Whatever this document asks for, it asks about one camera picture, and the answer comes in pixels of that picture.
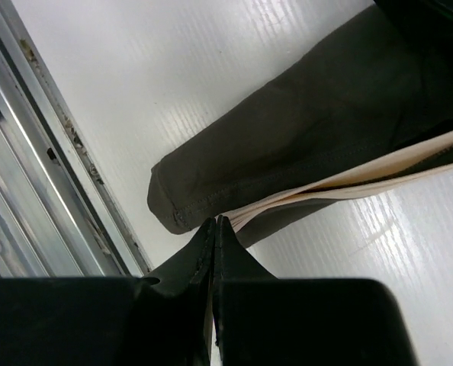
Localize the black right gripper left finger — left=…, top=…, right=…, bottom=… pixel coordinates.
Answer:
left=0, top=219, right=216, bottom=365

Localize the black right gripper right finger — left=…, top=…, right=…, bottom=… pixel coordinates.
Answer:
left=213, top=217, right=417, bottom=365

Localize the dark grey underwear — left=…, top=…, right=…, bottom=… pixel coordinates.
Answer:
left=147, top=1, right=453, bottom=246

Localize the aluminium front rail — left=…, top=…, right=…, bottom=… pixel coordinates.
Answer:
left=0, top=1, right=150, bottom=278

